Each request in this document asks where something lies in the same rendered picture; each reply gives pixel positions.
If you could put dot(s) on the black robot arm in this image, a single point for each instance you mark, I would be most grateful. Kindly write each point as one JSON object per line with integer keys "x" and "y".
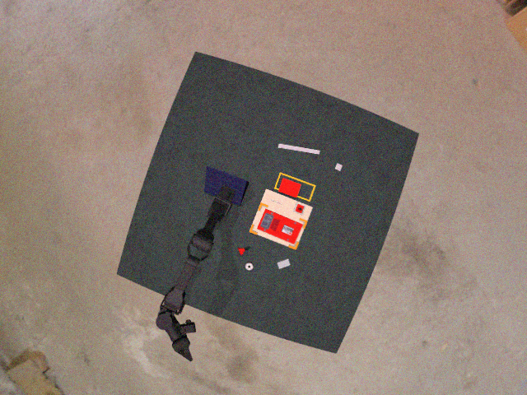
{"x": 203, "y": 240}

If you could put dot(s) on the pale pink flat bar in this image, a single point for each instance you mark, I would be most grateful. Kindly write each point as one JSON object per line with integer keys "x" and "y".
{"x": 296, "y": 148}

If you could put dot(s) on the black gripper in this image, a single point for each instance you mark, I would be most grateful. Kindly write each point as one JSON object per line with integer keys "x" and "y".
{"x": 180, "y": 341}

